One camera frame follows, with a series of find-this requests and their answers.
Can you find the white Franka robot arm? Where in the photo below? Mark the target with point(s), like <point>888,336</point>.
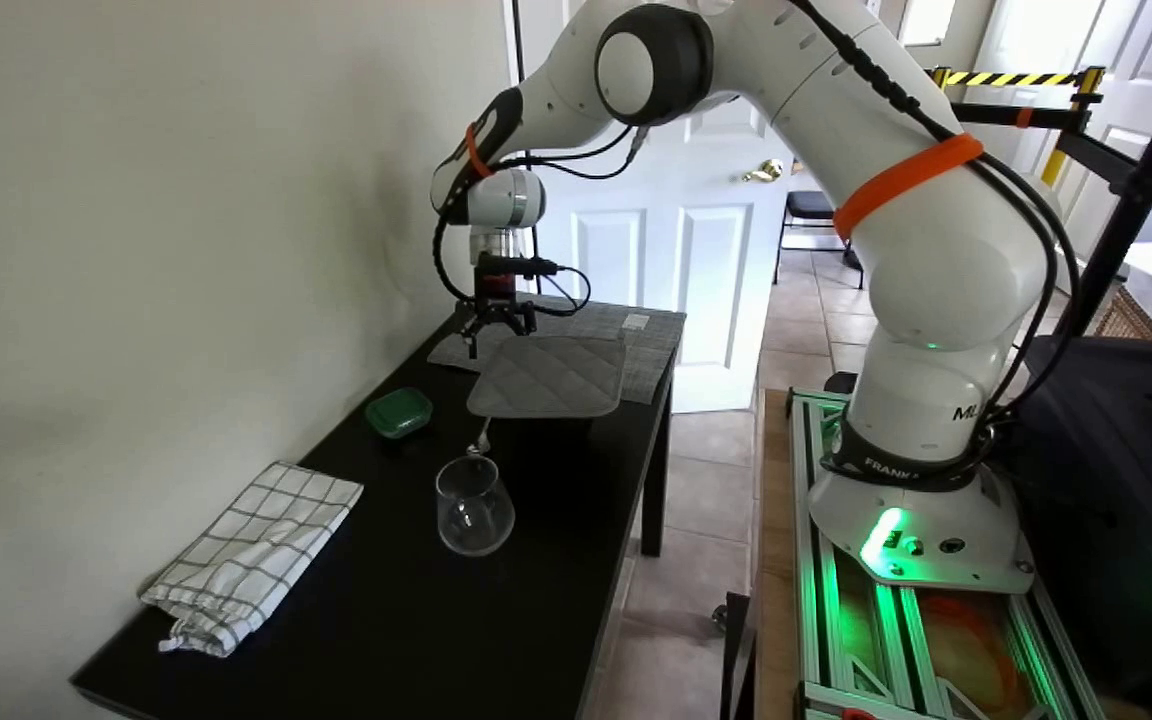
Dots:
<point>950,267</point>

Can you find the white panelled door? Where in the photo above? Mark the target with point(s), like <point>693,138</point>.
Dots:
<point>711,267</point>

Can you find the dark chair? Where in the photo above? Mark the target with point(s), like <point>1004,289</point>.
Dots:
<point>818,205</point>

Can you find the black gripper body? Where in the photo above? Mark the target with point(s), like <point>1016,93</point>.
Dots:
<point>503,282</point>

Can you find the aluminium frame cart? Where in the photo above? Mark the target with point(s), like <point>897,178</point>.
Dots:
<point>870,643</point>

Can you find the black table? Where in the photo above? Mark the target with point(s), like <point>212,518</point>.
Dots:
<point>376,625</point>

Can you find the wooden board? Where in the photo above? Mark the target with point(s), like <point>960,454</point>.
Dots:
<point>776,575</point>

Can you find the clear stemless glass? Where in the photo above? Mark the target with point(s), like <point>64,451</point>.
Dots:
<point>473,514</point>

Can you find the small green container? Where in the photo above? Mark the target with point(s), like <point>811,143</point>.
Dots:
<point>400,414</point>

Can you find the yellow black striped bar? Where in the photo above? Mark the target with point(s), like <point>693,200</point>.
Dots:
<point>1016,76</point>

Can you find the black case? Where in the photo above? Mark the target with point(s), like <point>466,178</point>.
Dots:
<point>1122,505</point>

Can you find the black stand pole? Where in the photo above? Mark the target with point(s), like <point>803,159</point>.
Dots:
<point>1136,200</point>

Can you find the silver spoon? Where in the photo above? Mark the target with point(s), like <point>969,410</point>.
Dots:
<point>485,439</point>

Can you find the white checked dish towel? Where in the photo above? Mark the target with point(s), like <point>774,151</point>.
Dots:
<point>258,547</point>

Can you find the white closet door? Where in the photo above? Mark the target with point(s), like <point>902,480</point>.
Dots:
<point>1136,42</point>

